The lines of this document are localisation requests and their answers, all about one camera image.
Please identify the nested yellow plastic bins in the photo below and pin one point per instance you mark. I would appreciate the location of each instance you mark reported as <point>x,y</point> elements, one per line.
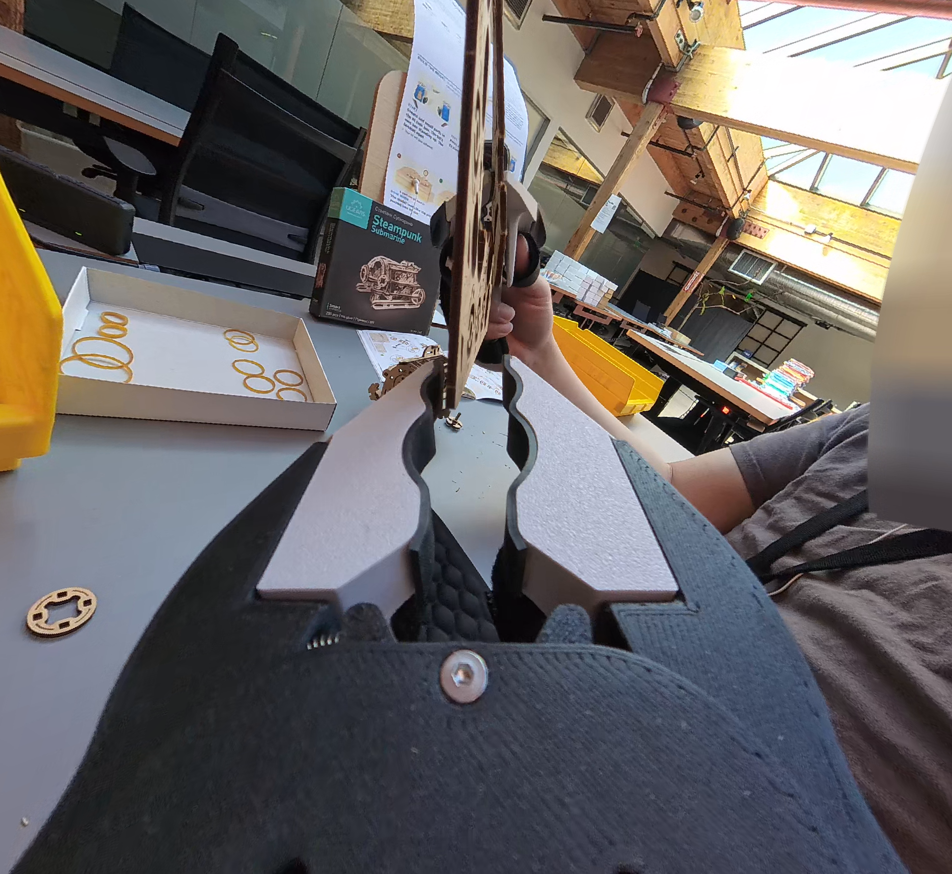
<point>22,338</point>

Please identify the small wooden gear piece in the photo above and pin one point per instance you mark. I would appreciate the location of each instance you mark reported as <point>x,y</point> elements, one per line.
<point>454,421</point>

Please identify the person's right forearm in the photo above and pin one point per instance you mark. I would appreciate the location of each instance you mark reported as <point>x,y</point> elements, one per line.
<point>699,487</point>

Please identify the plywood parts sheet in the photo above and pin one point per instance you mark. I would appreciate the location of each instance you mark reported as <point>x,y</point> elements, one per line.
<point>472,145</point>

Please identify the single yellow plastic bin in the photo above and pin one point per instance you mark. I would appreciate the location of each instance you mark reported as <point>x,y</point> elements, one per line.
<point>602,368</point>

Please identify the wooden submarine model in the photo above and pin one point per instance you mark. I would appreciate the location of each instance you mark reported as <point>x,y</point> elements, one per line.
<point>405,375</point>

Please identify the person's right hand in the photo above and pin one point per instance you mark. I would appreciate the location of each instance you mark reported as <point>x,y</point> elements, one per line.
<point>532,320</point>

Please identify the stack of colourful boxes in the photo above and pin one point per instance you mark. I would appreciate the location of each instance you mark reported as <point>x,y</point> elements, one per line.
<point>787,383</point>

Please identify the dark model kit box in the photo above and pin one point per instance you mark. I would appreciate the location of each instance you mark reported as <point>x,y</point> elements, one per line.
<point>372,271</point>

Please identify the stack of white boxes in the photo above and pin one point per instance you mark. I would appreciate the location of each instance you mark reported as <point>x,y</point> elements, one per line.
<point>580,279</point>

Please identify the black office chair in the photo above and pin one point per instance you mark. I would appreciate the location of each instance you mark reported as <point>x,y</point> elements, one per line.
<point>260,145</point>

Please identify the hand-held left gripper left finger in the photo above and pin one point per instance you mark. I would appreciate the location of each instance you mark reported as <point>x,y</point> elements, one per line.
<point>342,517</point>

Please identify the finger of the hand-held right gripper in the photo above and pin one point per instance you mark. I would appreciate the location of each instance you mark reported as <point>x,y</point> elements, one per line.
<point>446,208</point>
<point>524,208</point>

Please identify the white cardboard tray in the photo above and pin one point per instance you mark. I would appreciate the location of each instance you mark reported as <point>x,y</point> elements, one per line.
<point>186,360</point>

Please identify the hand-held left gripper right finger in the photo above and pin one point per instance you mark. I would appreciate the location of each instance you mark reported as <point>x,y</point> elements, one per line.
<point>595,517</point>

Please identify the printed instruction poster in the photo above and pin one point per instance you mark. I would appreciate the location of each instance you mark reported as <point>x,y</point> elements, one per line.
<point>439,70</point>

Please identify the open instruction booklet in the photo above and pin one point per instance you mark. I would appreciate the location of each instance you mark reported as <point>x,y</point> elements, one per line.
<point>387,353</point>

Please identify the group of yellow rubber bands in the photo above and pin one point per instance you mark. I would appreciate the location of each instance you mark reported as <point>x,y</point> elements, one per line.
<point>97,340</point>

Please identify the office desk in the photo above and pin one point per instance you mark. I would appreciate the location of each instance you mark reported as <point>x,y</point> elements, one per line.
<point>706,375</point>

